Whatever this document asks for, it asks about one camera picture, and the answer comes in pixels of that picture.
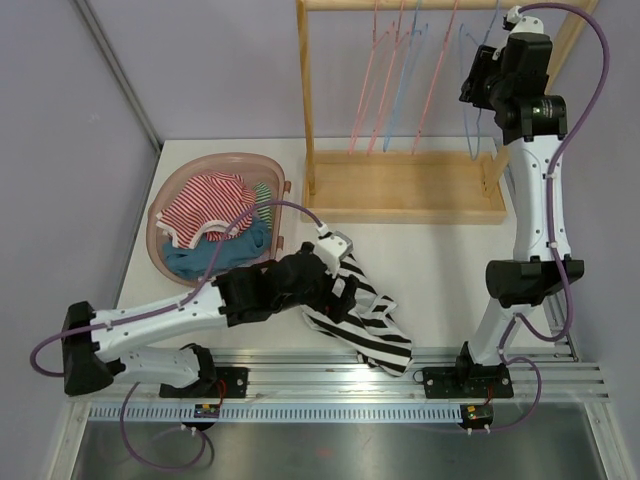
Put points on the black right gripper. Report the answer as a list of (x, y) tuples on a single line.
[(483, 64)]

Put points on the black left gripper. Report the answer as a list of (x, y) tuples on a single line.
[(333, 306)]

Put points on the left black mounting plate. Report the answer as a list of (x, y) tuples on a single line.
[(231, 382)]

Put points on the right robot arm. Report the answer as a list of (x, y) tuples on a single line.
[(511, 81)]

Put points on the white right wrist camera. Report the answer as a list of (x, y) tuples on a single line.
[(521, 30)]

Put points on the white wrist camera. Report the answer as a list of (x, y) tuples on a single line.
[(331, 248), (521, 30)]

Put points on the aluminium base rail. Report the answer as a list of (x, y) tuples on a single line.
[(337, 376)]

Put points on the wooden clothes rack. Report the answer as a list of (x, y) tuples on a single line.
[(440, 187)]

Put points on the slotted cable duct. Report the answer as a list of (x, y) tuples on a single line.
[(279, 413)]

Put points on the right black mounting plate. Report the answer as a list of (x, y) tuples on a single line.
[(453, 384)]

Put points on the green striped tank top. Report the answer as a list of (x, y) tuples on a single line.
[(263, 211)]

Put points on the black mounting plate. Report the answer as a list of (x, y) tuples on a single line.
[(231, 382), (453, 384)]

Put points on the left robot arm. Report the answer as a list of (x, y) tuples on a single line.
[(103, 347)]

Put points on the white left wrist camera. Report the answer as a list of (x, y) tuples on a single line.
[(331, 248)]

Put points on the black white striped tank top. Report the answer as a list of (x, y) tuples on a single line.
[(369, 327)]

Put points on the red striped tank top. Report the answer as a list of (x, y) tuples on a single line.
[(207, 204)]

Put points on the teal blue tank top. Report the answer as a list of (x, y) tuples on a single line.
[(191, 264)]

